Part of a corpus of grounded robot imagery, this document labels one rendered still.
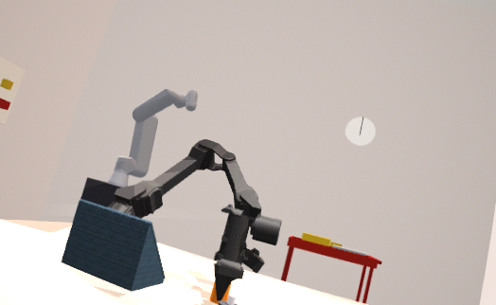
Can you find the orange knob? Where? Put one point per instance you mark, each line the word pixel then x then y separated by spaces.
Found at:
pixel 213 297

